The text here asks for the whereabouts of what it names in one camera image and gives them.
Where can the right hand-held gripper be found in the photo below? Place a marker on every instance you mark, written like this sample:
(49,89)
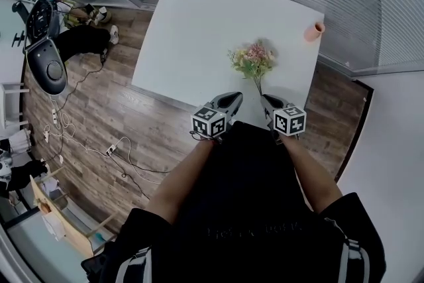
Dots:
(288,119)

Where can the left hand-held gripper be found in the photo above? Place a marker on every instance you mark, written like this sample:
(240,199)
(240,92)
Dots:
(208,121)

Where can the pink and yellow flowers bouquet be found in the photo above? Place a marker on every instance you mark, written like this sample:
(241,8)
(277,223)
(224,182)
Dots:
(253,58)

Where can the person's right forearm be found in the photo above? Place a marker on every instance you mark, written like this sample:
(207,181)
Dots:
(311,172)

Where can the person's left forearm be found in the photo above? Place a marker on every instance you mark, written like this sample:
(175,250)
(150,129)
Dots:
(179,182)

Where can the white table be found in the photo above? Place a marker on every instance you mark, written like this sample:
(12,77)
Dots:
(212,43)

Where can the pink vase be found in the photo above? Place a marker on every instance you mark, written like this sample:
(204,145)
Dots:
(313,31)

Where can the person's black shirt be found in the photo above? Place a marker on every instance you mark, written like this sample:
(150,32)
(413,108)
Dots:
(251,208)

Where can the white power strip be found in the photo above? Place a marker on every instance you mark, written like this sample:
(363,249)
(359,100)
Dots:
(112,149)
(46,134)
(54,116)

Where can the black office chair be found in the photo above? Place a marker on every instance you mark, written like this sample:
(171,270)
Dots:
(43,53)

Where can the white stool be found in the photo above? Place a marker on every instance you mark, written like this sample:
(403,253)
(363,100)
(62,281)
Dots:
(11,102)

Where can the black chair base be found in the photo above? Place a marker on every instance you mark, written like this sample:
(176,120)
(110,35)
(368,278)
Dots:
(20,23)

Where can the dark door frame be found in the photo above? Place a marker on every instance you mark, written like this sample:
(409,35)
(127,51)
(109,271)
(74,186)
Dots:
(359,129)

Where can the wooden frame stand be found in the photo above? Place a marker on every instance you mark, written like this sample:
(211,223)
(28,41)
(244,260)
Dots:
(63,218)

